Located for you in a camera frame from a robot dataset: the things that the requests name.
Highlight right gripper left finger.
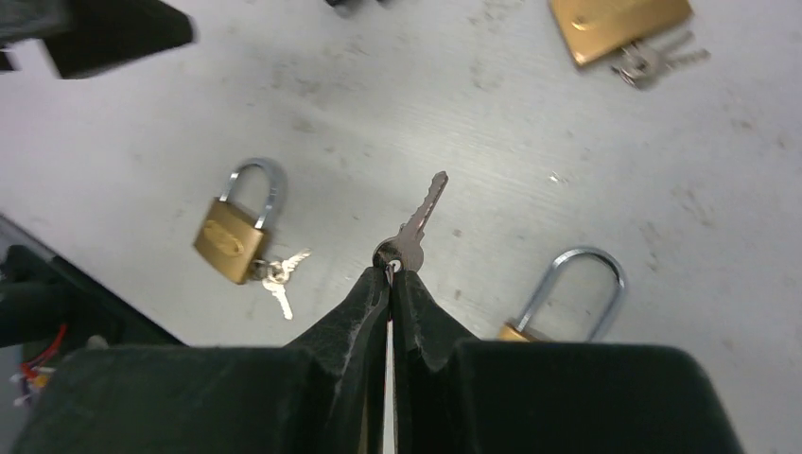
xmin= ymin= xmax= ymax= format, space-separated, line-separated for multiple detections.
xmin=12 ymin=267 xmax=390 ymax=453

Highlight keys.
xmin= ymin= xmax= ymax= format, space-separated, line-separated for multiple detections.
xmin=249 ymin=249 xmax=311 ymax=321
xmin=373 ymin=171 xmax=448 ymax=285
xmin=610 ymin=31 xmax=710 ymax=91

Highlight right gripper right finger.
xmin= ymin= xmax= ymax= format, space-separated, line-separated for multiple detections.
xmin=391 ymin=271 xmax=742 ymax=453

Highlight black padlock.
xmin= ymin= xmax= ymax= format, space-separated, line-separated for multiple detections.
xmin=324 ymin=0 xmax=394 ymax=19

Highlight brass padlock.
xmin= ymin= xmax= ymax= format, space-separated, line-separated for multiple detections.
xmin=549 ymin=0 xmax=692 ymax=67
xmin=193 ymin=157 xmax=288 ymax=285
xmin=497 ymin=246 xmax=627 ymax=342

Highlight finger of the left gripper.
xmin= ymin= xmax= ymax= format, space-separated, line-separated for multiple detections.
xmin=1 ymin=0 xmax=196 ymax=79

